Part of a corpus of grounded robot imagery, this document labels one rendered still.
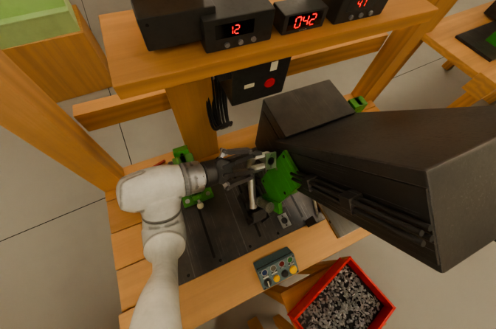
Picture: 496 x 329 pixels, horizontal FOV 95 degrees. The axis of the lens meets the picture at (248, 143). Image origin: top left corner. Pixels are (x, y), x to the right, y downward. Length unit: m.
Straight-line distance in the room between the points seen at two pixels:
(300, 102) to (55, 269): 1.98
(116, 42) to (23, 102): 0.26
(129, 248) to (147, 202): 0.50
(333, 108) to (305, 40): 0.36
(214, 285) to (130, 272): 0.32
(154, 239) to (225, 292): 0.43
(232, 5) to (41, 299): 2.12
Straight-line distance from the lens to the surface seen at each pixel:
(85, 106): 0.91
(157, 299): 0.38
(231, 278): 0.98
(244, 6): 0.55
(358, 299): 1.11
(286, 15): 0.59
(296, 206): 1.05
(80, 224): 2.23
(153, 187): 0.59
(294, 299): 1.12
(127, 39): 0.62
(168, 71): 0.52
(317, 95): 0.92
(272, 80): 0.67
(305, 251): 1.03
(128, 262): 1.08
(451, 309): 2.46
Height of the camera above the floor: 1.88
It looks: 60 degrees down
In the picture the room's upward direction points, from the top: 8 degrees clockwise
